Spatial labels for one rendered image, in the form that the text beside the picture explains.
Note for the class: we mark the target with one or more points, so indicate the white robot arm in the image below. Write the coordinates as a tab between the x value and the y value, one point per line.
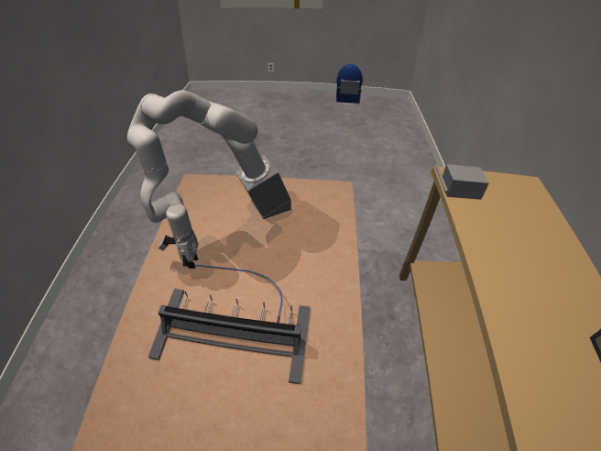
233	126

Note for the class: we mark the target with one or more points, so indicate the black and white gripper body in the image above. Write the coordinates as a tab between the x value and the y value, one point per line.
188	248

